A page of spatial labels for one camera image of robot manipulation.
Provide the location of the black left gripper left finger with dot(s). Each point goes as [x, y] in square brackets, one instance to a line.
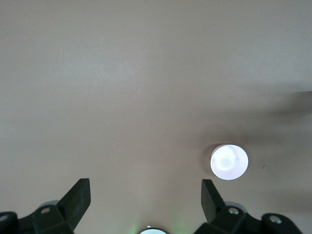
[61, 217]

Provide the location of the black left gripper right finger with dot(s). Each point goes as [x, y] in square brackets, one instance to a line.
[229, 221]

